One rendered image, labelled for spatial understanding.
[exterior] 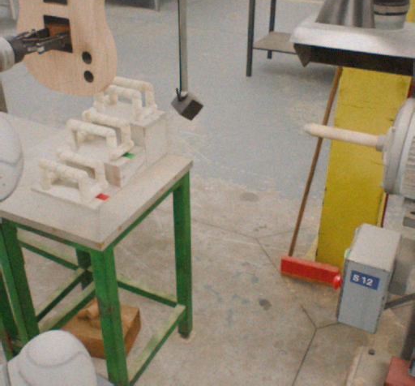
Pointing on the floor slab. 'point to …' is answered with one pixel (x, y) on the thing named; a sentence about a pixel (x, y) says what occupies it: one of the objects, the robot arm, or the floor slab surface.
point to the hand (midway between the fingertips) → (57, 34)
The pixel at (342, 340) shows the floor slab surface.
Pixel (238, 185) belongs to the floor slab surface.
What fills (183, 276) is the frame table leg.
